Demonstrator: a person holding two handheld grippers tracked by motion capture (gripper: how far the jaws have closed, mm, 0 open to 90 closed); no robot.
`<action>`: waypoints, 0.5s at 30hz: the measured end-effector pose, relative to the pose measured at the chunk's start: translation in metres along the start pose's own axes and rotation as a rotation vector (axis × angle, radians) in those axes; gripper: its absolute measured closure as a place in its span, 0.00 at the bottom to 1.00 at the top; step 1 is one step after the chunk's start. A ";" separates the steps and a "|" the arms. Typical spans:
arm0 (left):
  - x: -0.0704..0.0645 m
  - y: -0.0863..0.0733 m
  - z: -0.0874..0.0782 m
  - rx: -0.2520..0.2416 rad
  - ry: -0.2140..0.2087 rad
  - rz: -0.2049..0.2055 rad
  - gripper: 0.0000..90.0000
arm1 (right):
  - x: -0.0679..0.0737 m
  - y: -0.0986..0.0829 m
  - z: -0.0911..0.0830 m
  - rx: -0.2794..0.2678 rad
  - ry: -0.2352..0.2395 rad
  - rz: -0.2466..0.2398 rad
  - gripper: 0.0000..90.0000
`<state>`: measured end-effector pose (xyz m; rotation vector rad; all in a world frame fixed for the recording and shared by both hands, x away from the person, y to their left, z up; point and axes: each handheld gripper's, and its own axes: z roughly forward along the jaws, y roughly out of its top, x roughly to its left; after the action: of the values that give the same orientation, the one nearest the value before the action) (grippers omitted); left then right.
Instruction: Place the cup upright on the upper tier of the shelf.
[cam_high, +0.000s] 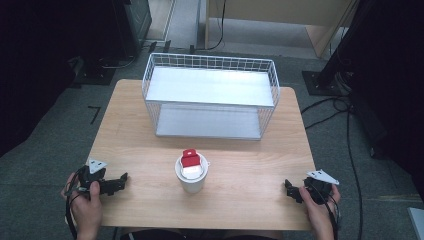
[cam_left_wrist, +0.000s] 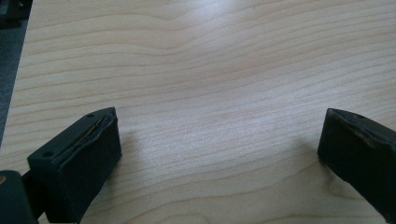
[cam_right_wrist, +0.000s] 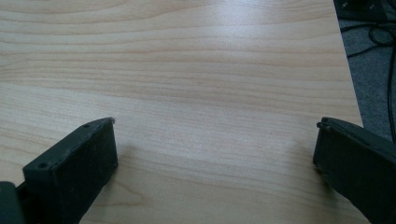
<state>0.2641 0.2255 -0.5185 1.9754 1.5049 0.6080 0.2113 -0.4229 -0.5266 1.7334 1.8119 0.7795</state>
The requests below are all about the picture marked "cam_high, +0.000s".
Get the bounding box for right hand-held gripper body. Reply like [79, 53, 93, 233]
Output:
[294, 169, 340, 205]

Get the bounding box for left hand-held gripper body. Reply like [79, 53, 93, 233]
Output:
[68, 158, 118, 197]

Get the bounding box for white cup with red lid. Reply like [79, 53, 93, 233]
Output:
[174, 148, 211, 195]

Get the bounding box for white wire shelf rack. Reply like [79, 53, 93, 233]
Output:
[141, 52, 281, 142]

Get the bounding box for person's right hand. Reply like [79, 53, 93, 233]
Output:
[298, 183, 342, 240]

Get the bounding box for person's left hand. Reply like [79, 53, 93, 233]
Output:
[60, 171, 104, 240]

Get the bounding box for light grey box corner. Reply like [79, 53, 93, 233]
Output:
[407, 206, 424, 240]

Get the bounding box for black curtain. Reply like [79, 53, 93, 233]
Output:
[0, 0, 131, 158]
[316, 0, 424, 201]

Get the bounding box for dark cabinet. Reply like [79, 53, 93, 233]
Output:
[111, 0, 153, 61]

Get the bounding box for wooden furniture panel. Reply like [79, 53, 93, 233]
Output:
[204, 0, 359, 59]

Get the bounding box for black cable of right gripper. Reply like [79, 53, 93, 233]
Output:
[304, 181, 342, 240]

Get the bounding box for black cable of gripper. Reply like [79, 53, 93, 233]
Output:
[304, 181, 342, 240]
[64, 165, 88, 240]

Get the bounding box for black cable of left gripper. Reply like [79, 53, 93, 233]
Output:
[64, 165, 88, 240]

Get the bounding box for black stand base plate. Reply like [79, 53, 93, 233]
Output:
[68, 56, 118, 87]
[301, 69, 352, 98]

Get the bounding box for black cable on floor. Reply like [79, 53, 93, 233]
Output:
[189, 0, 228, 54]

